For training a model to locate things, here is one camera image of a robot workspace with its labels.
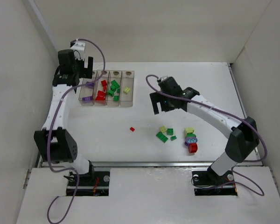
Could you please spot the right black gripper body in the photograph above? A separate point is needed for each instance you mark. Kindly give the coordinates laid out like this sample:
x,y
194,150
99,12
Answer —
x,y
162,100

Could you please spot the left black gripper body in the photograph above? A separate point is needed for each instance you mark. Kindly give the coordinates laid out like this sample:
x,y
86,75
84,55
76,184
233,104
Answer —
x,y
84,67

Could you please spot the purple rounded lego brick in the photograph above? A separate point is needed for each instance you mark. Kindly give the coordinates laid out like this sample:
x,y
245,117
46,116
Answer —
x,y
90,85

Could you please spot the small red lego brick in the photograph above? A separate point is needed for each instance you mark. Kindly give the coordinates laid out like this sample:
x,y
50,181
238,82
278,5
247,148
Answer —
x,y
104,83

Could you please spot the red round lego piece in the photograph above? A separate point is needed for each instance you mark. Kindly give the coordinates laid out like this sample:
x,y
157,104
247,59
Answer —
x,y
101,94

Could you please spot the small yellow lego piece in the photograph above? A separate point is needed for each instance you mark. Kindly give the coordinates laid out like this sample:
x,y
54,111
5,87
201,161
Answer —
x,y
126,90

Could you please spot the green lego brick tall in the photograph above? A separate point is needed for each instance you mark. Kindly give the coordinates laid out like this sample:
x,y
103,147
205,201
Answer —
x,y
110,93

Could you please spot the yellow square lego brick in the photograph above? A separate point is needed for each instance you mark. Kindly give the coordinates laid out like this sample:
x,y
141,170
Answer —
x,y
162,129

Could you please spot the green long lego brick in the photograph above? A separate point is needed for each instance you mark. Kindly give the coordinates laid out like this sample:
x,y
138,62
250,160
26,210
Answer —
x,y
162,137

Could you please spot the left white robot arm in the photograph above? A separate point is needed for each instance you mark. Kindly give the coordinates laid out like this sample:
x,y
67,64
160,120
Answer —
x,y
54,142

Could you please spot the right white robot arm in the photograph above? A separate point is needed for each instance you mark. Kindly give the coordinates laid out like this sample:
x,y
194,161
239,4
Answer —
x,y
241,134

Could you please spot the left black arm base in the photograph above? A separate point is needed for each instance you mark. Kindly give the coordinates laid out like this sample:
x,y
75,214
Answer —
x,y
96,185

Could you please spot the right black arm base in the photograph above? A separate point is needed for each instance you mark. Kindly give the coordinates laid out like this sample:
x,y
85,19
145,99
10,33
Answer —
x,y
210,184

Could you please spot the clear container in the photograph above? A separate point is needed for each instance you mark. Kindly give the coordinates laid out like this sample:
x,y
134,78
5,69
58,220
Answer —
x,y
127,80
84,91
98,87
113,75

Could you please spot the clear container far left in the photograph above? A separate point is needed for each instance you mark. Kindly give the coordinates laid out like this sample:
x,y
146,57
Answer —
x,y
84,91

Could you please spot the clear container far right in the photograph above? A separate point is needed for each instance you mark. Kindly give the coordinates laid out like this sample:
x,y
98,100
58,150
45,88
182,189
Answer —
x,y
127,80

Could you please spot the green lettered lego brick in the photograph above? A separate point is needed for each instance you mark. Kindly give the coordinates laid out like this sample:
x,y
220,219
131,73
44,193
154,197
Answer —
x,y
170,131

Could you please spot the tiny green lego piece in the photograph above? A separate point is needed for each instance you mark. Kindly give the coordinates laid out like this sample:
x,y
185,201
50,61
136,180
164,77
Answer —
x,y
173,138

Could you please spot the purple flower lego brick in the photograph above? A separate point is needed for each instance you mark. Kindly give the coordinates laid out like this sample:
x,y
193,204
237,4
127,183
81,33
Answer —
x,y
190,140

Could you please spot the red cylinder lego brick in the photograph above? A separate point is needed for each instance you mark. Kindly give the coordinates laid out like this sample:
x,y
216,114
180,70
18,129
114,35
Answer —
x,y
192,148

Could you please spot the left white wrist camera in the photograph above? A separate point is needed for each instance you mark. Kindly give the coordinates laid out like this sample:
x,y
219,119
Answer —
x,y
78,46

